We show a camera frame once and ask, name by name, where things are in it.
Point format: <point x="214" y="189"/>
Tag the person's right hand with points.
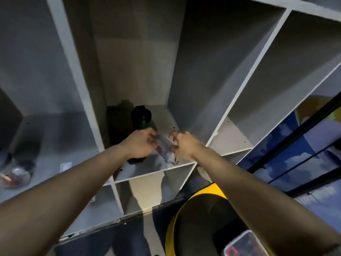
<point x="187" y="146"/>

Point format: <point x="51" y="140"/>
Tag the person's left hand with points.
<point x="137" y="145"/>

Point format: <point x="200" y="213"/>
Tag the person's right thumb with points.
<point x="174" y="149"/>

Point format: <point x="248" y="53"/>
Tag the person's left fingers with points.
<point x="151" y="135"/>

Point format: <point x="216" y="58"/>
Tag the clear plastic packet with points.
<point x="163" y="147"/>

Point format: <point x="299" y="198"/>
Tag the person's left forearm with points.
<point x="61" y="194"/>

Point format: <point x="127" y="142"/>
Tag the person's right forearm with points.
<point x="261" y="207"/>

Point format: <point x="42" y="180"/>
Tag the dark green bottle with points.
<point x="141" y="117"/>

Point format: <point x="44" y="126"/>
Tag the black bin with yellow rim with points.
<point x="205" y="223"/>

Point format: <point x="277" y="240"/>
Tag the small white card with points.
<point x="65" y="166"/>

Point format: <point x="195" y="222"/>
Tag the white cubby shelf unit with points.
<point x="213" y="63"/>

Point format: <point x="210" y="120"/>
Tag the clear plastic container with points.
<point x="243" y="245"/>

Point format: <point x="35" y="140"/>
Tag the black framed sky print panel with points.
<point x="301" y="157"/>

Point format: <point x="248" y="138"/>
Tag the clear bag with small items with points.
<point x="16" y="178"/>

